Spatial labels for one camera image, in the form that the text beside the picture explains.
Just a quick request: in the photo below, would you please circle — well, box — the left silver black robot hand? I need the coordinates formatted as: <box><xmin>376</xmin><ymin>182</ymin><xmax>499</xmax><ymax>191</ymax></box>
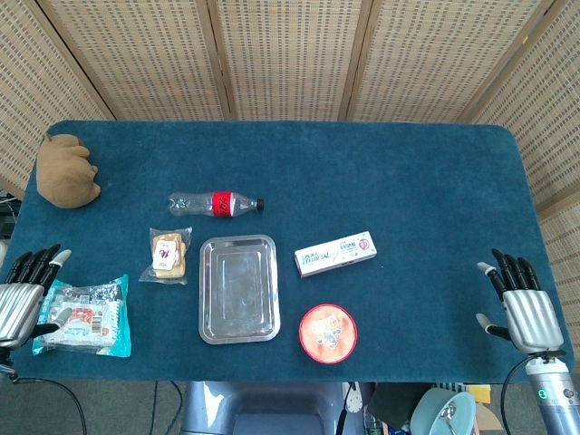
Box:
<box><xmin>0</xmin><ymin>244</ymin><xmax>77</xmax><ymax>350</ymax></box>

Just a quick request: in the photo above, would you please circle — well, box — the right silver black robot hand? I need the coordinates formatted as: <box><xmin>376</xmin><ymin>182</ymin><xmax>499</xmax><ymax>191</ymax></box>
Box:
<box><xmin>475</xmin><ymin>247</ymin><xmax>566</xmax><ymax>353</ymax></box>

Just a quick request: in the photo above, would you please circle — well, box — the plastic-wrapped sandwich with white label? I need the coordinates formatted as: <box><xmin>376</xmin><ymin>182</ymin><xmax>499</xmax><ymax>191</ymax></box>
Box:
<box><xmin>138</xmin><ymin>226</ymin><xmax>193</xmax><ymax>286</ymax></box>

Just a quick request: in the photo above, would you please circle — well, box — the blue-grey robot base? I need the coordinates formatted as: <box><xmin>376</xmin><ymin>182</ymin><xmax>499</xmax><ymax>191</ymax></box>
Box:
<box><xmin>180</xmin><ymin>380</ymin><xmax>354</xmax><ymax>435</ymax></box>

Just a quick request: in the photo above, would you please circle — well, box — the blue snack bag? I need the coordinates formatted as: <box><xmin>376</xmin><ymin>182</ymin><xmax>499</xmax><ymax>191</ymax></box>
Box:
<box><xmin>31</xmin><ymin>274</ymin><xmax>132</xmax><ymax>358</ymax></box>

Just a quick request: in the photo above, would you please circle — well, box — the metal tray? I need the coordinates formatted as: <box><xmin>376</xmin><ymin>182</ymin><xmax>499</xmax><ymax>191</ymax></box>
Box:
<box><xmin>198</xmin><ymin>234</ymin><xmax>281</xmax><ymax>345</ymax></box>

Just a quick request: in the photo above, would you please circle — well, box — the light blue round container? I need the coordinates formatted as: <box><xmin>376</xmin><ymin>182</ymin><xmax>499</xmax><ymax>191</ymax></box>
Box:
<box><xmin>410</xmin><ymin>389</ymin><xmax>477</xmax><ymax>435</ymax></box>

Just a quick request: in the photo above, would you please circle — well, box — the brown plush toy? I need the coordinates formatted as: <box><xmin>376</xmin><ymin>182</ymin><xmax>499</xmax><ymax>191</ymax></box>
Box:
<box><xmin>35</xmin><ymin>133</ymin><xmax>100</xmax><ymax>209</ymax></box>

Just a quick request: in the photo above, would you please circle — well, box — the orange instant noodle cup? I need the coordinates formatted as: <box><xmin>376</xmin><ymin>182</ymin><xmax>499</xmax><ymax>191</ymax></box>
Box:
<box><xmin>297</xmin><ymin>302</ymin><xmax>359</xmax><ymax>365</ymax></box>

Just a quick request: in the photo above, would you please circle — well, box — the white toothpaste box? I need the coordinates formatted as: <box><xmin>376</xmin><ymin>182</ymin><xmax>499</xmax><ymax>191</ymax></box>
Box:
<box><xmin>294</xmin><ymin>230</ymin><xmax>378</xmax><ymax>279</ymax></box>

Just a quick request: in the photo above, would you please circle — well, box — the blue felt table cloth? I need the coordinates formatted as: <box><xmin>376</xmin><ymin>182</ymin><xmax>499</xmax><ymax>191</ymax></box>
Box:
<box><xmin>6</xmin><ymin>120</ymin><xmax>575</xmax><ymax>384</ymax></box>

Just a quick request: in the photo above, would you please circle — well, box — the empty clear cola bottle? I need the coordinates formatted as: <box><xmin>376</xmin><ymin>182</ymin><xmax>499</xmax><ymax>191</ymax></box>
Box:
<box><xmin>167</xmin><ymin>191</ymin><xmax>266</xmax><ymax>219</ymax></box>

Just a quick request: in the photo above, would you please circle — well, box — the woven rattan folding screen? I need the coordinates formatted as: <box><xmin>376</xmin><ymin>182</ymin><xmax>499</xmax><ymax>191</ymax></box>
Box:
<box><xmin>0</xmin><ymin>0</ymin><xmax>580</xmax><ymax>341</ymax></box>

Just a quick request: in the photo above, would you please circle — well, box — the black cable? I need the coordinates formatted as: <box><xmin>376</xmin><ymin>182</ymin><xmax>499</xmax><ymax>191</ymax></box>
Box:
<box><xmin>499</xmin><ymin>355</ymin><xmax>534</xmax><ymax>435</ymax></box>
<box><xmin>15</xmin><ymin>376</ymin><xmax>88</xmax><ymax>435</ymax></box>

